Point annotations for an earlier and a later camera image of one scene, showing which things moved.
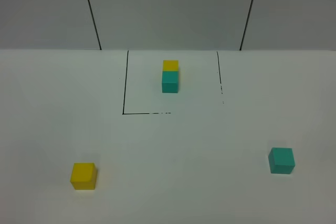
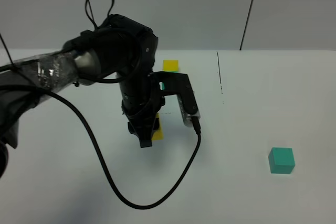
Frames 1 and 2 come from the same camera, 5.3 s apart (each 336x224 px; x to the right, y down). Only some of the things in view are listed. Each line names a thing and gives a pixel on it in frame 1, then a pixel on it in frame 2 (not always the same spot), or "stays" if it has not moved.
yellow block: [83, 176] → [158, 135]
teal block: [281, 160] stays
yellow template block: [170, 65] stays
